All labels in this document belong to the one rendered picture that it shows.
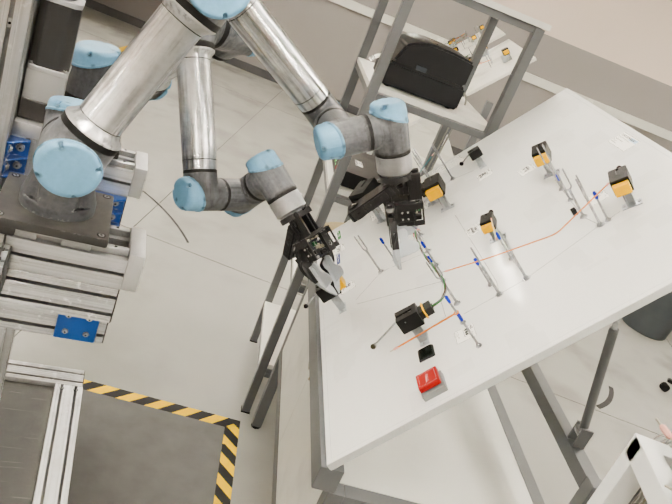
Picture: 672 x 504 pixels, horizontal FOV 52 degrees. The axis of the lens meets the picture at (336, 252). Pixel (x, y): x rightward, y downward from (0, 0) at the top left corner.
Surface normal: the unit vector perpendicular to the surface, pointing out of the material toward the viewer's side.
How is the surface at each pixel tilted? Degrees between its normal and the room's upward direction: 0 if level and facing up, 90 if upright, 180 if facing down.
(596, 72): 90
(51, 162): 97
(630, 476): 90
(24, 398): 0
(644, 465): 90
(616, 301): 53
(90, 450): 0
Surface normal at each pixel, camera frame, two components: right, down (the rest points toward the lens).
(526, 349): -0.54, -0.75
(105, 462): 0.36, -0.85
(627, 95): -0.11, 0.37
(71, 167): 0.17, 0.57
